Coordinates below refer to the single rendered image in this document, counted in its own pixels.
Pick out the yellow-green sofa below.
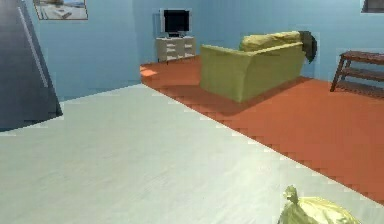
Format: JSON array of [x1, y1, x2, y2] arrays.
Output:
[[199, 41, 306, 103]]

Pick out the dark brown wooden shelf table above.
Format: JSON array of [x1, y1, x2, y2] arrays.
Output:
[[329, 50, 384, 100]]

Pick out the dark framed window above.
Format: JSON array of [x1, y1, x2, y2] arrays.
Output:
[[361, 0, 384, 14]]

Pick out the framed wall picture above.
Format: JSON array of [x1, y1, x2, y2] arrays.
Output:
[[33, 0, 89, 21]]

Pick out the white television stand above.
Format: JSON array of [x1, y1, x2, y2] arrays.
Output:
[[155, 35, 197, 63]]

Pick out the grey fridge handle bar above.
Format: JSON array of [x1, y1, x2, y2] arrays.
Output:
[[17, 6, 50, 89]]

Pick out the black television set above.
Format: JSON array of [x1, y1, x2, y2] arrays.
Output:
[[160, 8, 193, 38]]

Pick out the yellow sofa cushion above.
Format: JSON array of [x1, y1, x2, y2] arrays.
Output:
[[239, 30, 303, 53]]

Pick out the dark grey fridge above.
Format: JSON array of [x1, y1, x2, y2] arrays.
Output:
[[0, 0, 64, 132]]

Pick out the yellow tied rubbish bag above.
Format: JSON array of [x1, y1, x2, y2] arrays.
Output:
[[276, 185, 362, 224]]

